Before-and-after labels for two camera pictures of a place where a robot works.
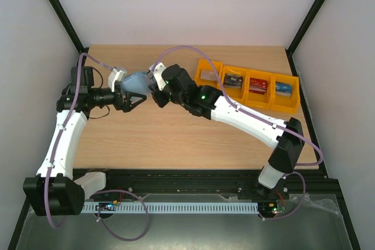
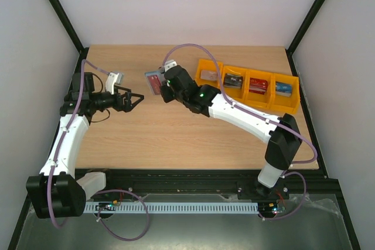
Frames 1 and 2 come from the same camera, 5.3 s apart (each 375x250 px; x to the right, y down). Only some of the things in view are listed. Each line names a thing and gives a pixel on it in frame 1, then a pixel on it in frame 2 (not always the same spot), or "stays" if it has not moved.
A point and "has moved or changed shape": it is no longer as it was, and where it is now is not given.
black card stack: x=232 y=81 stays
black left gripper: x=126 y=106 stays
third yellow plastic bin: x=258 y=99 stays
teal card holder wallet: x=139 y=81 has moved or changed shape
